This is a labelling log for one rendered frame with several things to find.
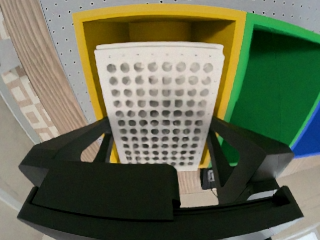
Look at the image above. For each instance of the blue bin with label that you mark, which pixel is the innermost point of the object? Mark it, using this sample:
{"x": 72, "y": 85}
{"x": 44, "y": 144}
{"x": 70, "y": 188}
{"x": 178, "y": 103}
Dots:
{"x": 309, "y": 145}

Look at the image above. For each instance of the green bin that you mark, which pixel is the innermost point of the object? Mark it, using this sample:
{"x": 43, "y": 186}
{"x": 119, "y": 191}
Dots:
{"x": 280, "y": 88}

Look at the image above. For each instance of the yellow open bin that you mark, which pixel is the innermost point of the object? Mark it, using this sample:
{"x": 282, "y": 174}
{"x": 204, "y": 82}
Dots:
{"x": 103, "y": 26}

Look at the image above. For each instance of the white well plate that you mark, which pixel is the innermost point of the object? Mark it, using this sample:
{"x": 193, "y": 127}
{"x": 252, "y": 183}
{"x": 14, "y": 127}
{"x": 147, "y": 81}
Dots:
{"x": 160, "y": 102}

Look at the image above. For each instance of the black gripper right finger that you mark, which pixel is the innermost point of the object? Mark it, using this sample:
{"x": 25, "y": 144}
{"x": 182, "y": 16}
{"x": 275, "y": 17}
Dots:
{"x": 261, "y": 158}

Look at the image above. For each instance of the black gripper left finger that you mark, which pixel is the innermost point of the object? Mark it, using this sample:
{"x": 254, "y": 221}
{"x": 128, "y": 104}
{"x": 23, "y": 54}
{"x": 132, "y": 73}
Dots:
{"x": 69, "y": 146}

